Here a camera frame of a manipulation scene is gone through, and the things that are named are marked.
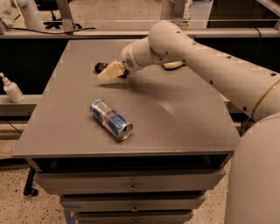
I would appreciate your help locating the grey drawer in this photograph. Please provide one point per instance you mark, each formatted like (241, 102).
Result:
(148, 217)
(129, 181)
(133, 203)

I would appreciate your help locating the white spray bottle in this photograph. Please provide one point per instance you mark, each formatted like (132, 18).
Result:
(12, 90)

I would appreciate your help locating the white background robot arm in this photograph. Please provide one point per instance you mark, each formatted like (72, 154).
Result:
(27, 10)

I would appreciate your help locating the grey metal rail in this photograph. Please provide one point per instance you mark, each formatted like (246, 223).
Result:
(139, 34)

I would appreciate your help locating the middle grey drawer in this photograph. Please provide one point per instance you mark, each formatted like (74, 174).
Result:
(133, 203)

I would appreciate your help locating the black rxbar chocolate bar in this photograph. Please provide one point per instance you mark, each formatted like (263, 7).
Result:
(100, 66)

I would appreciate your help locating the blue silver energy drink can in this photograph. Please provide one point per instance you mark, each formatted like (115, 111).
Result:
(110, 119)

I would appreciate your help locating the top grey drawer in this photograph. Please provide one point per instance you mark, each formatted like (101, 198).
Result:
(129, 181)

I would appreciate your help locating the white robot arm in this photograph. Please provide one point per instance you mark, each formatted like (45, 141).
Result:
(253, 194)

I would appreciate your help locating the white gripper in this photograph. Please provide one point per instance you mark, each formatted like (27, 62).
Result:
(127, 59)

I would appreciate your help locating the grey drawer cabinet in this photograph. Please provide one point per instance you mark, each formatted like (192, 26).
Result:
(143, 149)

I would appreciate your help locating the yellow sponge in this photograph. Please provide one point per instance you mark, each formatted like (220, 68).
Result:
(172, 65)

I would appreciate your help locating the bottom grey drawer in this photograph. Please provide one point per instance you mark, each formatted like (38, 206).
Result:
(148, 217)

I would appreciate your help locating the black caster leg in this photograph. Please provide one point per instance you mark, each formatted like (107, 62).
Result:
(28, 189)

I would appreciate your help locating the black office chair base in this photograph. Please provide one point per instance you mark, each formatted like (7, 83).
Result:
(65, 22)

